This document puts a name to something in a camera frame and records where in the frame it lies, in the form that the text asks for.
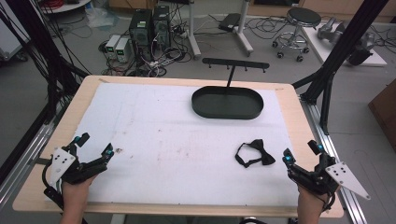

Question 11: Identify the grey and black robot part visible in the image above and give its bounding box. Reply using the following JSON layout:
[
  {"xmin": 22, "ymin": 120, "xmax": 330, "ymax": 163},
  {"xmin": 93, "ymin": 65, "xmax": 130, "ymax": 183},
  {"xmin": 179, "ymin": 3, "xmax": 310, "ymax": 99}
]
[{"xmin": 346, "ymin": 32, "xmax": 376, "ymax": 66}]

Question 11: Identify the black hanger stand with tray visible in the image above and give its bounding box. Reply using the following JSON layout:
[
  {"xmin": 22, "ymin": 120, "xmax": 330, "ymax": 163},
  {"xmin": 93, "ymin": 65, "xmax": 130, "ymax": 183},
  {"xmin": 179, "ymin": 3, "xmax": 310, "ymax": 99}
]
[{"xmin": 191, "ymin": 57, "xmax": 271, "ymax": 121}]

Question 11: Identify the round black chrome stool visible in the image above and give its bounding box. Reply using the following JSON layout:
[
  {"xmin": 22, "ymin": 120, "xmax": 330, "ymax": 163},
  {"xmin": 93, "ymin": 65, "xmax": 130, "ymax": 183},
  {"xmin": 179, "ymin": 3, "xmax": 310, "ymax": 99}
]
[{"xmin": 272, "ymin": 7, "xmax": 322, "ymax": 63}]

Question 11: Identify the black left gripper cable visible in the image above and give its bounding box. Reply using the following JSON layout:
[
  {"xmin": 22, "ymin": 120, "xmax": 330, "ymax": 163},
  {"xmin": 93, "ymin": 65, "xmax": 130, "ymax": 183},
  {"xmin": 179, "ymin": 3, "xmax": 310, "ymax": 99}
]
[{"xmin": 41, "ymin": 157, "xmax": 64, "ymax": 210}]

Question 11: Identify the grey bench power supply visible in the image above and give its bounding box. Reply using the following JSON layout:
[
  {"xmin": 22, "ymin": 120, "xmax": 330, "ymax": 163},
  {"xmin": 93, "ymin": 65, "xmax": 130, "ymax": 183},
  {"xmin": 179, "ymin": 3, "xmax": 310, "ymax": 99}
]
[
  {"xmin": 105, "ymin": 34, "xmax": 121, "ymax": 54},
  {"xmin": 114, "ymin": 37, "xmax": 131, "ymax": 63}
]

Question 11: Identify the flat black box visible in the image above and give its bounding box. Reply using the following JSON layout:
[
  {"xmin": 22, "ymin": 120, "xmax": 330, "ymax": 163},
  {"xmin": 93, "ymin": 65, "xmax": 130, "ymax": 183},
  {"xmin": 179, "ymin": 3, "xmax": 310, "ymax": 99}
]
[{"xmin": 218, "ymin": 12, "xmax": 242, "ymax": 33}]

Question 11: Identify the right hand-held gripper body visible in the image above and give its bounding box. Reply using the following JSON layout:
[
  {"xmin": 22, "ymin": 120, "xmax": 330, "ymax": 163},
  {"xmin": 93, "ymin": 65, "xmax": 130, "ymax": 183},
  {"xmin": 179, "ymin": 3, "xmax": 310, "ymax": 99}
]
[{"xmin": 287, "ymin": 152, "xmax": 372, "ymax": 201}]

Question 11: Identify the white floor platform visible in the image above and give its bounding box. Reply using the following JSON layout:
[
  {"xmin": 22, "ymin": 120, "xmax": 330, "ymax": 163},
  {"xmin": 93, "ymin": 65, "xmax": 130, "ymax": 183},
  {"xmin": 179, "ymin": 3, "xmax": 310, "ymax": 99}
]
[{"xmin": 301, "ymin": 22, "xmax": 389, "ymax": 67}]

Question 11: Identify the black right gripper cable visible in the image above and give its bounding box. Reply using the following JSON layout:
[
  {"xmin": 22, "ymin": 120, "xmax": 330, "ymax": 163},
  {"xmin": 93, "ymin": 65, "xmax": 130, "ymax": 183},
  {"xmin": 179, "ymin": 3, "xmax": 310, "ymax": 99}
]
[{"xmin": 321, "ymin": 188, "xmax": 338, "ymax": 213}]

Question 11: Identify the white foam mat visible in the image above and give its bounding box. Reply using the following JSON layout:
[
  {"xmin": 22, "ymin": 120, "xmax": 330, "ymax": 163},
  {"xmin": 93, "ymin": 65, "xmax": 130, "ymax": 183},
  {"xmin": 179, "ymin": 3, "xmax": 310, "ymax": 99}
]
[{"xmin": 72, "ymin": 81, "xmax": 301, "ymax": 208}]

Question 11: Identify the white desk leg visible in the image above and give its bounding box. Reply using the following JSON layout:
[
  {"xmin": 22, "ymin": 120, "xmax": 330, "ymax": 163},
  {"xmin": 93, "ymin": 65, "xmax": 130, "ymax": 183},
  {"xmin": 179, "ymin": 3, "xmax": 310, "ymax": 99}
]
[
  {"xmin": 233, "ymin": 0, "xmax": 255, "ymax": 58},
  {"xmin": 186, "ymin": 0, "xmax": 203, "ymax": 61}
]

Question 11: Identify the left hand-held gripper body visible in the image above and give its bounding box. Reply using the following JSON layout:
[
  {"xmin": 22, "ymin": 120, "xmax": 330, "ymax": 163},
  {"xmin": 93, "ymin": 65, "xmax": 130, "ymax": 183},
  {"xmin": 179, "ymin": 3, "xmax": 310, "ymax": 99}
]
[{"xmin": 48, "ymin": 145, "xmax": 109, "ymax": 187}]

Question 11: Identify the black metal frame post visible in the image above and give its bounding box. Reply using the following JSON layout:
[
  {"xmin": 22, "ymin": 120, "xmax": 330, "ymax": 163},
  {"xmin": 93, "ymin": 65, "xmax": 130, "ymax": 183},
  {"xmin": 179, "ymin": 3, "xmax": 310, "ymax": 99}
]
[
  {"xmin": 291, "ymin": 0, "xmax": 390, "ymax": 136},
  {"xmin": 0, "ymin": 0, "xmax": 90, "ymax": 185}
]

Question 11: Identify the brown wooden cabinet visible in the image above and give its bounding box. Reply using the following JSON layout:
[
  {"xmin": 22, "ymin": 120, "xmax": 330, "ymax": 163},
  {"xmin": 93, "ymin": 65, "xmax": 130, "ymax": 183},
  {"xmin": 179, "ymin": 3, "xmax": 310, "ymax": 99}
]
[{"xmin": 367, "ymin": 78, "xmax": 396, "ymax": 154}]

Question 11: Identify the person's left hand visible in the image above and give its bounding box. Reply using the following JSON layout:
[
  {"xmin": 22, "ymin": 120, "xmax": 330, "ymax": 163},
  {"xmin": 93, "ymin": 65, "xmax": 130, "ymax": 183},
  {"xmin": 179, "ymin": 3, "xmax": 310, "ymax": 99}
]
[{"xmin": 61, "ymin": 175, "xmax": 98, "ymax": 208}]

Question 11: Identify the person's right hand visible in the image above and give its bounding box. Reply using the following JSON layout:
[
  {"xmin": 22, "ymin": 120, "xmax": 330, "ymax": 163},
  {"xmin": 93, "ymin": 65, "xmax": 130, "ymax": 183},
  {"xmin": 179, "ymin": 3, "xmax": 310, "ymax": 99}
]
[{"xmin": 296, "ymin": 184, "xmax": 330, "ymax": 214}]

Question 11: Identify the grey equipment case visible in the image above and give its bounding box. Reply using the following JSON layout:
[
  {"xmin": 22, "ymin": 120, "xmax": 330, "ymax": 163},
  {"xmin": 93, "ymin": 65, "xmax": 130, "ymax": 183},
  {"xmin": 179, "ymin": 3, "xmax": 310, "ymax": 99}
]
[{"xmin": 0, "ymin": 11, "xmax": 31, "ymax": 63}]

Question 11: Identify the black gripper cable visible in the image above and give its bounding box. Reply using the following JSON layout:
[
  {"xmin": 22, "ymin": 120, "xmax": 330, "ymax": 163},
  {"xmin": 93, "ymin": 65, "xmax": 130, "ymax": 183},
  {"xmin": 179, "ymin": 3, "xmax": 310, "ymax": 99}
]
[
  {"xmin": 321, "ymin": 188, "xmax": 338, "ymax": 213},
  {"xmin": 41, "ymin": 157, "xmax": 64, "ymax": 210}
]

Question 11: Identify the clear plastic bag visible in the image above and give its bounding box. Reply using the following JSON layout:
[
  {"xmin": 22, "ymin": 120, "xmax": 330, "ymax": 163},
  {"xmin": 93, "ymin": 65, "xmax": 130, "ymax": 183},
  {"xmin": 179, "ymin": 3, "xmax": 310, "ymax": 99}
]
[{"xmin": 84, "ymin": 5, "xmax": 120, "ymax": 30}]

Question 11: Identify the black computer tower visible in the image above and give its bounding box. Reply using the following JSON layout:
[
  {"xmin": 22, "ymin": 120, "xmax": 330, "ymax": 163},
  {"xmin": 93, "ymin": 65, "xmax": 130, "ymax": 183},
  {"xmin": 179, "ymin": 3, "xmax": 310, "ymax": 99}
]
[
  {"xmin": 151, "ymin": 5, "xmax": 172, "ymax": 50},
  {"xmin": 128, "ymin": 8, "xmax": 154, "ymax": 49}
]

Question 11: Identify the black bow tie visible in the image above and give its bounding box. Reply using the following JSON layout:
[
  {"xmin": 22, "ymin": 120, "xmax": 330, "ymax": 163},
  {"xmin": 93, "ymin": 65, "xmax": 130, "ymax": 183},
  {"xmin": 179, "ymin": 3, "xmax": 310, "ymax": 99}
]
[{"xmin": 234, "ymin": 138, "xmax": 277, "ymax": 169}]

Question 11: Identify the round white table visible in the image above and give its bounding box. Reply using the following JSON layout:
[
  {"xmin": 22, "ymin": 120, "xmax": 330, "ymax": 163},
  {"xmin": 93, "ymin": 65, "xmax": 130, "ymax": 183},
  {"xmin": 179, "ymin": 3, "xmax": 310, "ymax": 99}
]
[{"xmin": 39, "ymin": 0, "xmax": 93, "ymax": 15}]

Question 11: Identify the aluminium rail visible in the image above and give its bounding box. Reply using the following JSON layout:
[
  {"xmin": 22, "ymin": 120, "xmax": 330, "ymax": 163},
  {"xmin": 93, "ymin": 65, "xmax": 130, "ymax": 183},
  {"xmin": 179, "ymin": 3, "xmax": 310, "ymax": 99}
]
[
  {"xmin": 298, "ymin": 92, "xmax": 369, "ymax": 224},
  {"xmin": 0, "ymin": 101, "xmax": 74, "ymax": 214}
]

